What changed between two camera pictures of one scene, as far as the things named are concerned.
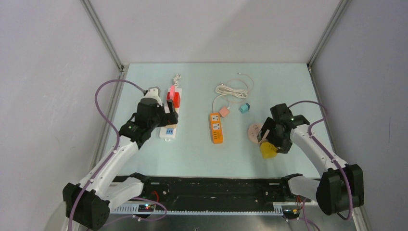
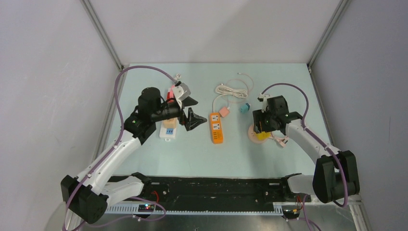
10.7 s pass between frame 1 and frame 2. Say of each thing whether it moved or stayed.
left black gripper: moved
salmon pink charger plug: stayed
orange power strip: stayed
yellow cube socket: moved
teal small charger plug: stayed
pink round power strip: stayed
